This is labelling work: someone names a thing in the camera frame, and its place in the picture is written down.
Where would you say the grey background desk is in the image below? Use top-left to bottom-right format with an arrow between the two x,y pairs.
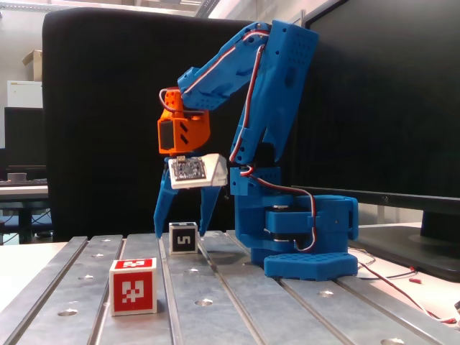
0,179 -> 50,245

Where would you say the black cube with white marker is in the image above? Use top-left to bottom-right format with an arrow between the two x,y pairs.
168,221 -> 199,255

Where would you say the red white black servo cable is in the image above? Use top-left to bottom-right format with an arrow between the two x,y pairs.
159,88 -> 180,113
229,34 -> 272,163
239,165 -> 321,252
181,27 -> 270,96

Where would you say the orange gripper body with servo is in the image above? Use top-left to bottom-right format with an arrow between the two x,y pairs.
157,87 -> 212,159

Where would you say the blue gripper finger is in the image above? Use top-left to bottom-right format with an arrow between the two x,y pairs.
198,185 -> 221,237
153,167 -> 179,239

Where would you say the brown cardboard box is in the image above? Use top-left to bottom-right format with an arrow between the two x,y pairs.
21,49 -> 44,82

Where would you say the ceiling light fixture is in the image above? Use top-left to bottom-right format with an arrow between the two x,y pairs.
193,0 -> 226,19

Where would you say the black Dell monitor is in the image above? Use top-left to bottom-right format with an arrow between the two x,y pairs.
290,0 -> 460,283

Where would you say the thin red white wire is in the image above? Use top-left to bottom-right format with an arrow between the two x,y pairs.
354,249 -> 460,324

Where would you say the white cabinet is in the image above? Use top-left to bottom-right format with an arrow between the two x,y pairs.
6,80 -> 44,108

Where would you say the red cube with white marker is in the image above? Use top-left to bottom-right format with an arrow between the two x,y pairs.
109,257 -> 158,316

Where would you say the small dark background monitor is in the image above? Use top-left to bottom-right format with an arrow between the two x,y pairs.
3,106 -> 47,170

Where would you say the aluminium slotted base plate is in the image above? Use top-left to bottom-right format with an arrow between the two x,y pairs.
0,229 -> 460,345

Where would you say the dark office chair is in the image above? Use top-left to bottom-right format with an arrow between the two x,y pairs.
42,7 -> 293,242

